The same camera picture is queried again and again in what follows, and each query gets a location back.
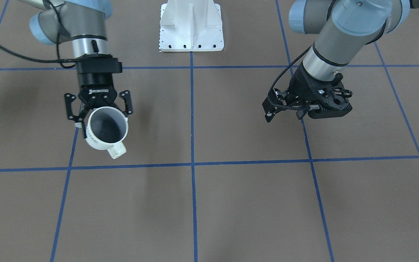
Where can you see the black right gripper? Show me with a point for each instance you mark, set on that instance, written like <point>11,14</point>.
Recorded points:
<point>96,80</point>

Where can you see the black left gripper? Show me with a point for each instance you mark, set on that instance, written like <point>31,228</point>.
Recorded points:
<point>298,84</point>

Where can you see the white HOME mug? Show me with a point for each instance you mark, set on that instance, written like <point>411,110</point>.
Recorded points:
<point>106,129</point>

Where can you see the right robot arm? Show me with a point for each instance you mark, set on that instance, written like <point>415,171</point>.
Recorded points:
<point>82,23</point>

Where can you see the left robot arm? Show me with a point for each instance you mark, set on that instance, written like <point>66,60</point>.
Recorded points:
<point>343,27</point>

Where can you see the brown gridded table mat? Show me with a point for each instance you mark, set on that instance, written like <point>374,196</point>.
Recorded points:
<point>205,178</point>

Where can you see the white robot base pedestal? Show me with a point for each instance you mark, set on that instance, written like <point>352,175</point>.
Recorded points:
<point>191,26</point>

